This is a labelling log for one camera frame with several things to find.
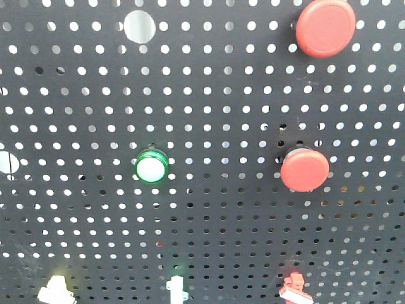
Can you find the green illuminated push button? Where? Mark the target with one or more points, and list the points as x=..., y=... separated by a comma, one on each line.
x=151, y=165

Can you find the black perforated pegboard panel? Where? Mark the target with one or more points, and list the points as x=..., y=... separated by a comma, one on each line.
x=222, y=88

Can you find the small red mushroom button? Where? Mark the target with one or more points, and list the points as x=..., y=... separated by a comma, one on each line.
x=304, y=169

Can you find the large red mushroom button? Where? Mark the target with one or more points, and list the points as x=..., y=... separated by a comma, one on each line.
x=324, y=28

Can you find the green white toggle switch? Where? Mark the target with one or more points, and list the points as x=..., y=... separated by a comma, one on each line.
x=175, y=286

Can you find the red toggle switch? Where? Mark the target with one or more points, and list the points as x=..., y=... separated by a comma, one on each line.
x=292, y=290

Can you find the yellow toggle switch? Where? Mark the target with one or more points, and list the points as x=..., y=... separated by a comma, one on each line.
x=56, y=292

